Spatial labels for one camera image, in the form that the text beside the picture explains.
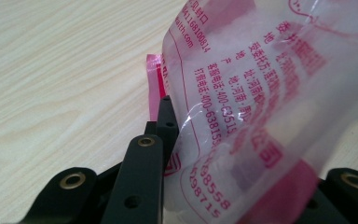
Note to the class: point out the pink and clear plastic bag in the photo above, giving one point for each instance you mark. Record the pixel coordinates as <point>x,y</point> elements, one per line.
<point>245,77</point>

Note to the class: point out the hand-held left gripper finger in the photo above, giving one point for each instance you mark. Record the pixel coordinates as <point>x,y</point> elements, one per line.
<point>167,124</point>

